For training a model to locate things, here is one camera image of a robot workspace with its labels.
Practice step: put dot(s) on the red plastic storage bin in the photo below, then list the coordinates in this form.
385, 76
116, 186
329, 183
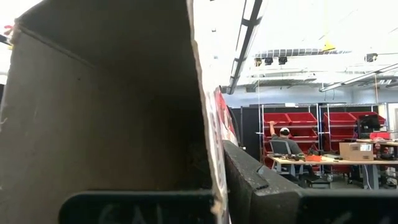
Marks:
276, 119
306, 133
301, 119
339, 133
339, 119

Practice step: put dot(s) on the person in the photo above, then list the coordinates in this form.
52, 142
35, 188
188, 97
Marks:
287, 140

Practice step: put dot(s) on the grey office chair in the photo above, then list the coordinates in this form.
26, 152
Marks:
280, 147

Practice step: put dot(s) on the small orange box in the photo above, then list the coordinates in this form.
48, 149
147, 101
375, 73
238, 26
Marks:
313, 158

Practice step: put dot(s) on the brown cardboard box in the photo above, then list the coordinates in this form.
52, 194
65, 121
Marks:
356, 151

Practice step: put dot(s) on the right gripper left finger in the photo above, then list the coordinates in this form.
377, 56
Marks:
140, 208

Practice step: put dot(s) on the black partition panel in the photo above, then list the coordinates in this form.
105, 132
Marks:
250, 133

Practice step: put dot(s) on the wooden top work desk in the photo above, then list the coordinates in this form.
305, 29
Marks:
342, 162

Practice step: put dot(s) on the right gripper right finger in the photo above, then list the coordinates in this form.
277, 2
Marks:
264, 199

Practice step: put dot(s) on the Life cinnamon cereal box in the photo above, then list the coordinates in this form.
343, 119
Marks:
93, 109

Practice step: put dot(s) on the black computer monitor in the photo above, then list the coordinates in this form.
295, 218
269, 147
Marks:
369, 126

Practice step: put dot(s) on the yellow hanging sign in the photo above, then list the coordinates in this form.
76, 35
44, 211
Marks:
328, 46

